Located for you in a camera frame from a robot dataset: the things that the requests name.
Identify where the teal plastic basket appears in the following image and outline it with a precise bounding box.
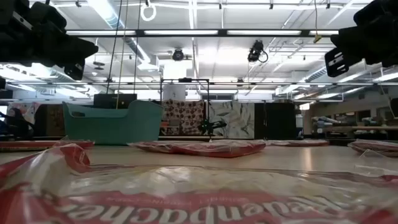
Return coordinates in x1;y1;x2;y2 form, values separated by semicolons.
62;100;164;146

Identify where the red popcorn bag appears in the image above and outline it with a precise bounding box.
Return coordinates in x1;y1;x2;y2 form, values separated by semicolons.
0;136;398;224
127;139;267;159
266;139;330;147
347;139;398;158
0;139;95;152

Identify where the black box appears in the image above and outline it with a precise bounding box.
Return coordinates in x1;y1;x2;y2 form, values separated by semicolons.
93;93;138;110

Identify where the dark brown panel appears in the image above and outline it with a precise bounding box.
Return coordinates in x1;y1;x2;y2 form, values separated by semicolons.
34;104;66;138

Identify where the floral pattern panel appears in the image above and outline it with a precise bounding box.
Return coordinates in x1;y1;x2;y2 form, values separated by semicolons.
6;101;42;125

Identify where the wooden workbench with clutter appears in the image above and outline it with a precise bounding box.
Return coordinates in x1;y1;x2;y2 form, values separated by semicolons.
312;115;398;141

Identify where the white cylinder container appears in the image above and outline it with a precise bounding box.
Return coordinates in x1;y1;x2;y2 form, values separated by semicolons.
162;84;187;101

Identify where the black cabinet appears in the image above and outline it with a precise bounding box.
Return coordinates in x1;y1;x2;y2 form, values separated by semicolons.
254;101;297;140

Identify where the brown dotted pattern panel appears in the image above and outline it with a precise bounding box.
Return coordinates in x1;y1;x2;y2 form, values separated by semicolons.
160;99;206;137

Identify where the white leaf pattern panel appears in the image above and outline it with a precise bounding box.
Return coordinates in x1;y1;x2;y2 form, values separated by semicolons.
208;101;256;140

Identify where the black green background device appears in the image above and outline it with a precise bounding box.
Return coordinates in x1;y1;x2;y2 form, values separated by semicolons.
198;119;228;138

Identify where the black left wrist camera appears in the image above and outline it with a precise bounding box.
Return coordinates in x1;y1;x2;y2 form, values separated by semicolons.
63;58;86;81

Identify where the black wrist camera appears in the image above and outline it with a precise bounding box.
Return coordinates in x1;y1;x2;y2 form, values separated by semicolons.
63;58;86;81
324;47;354;78

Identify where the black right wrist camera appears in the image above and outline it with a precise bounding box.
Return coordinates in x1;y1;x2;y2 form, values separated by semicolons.
324;47;354;78

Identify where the thin black hanging cable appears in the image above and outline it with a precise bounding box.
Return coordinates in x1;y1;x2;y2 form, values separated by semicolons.
106;0;124;94
133;0;141;94

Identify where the hanging yellow connector cable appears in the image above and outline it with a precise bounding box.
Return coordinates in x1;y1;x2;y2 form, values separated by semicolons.
312;0;323;44

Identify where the thin yellowish hanging cable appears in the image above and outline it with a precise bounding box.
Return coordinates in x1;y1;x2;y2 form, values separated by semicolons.
116;0;129;110

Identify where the ribbed silver ceiling duct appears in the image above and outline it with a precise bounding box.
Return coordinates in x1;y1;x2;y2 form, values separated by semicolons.
304;65;330;83

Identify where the overhead frame bar with lights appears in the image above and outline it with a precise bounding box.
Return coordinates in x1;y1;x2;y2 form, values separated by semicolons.
65;29;340;38

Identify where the white hanging ring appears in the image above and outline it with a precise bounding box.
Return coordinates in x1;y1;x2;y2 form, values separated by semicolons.
139;2;157;22

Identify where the round black ceiling camera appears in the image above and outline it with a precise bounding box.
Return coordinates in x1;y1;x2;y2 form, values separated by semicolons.
172;48;185;62

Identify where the black ceiling spotlight with cable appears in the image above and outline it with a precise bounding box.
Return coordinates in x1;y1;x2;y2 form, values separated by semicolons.
247;39;269;64

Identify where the black metal frame stand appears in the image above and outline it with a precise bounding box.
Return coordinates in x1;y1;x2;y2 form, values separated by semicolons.
159;77;211;139

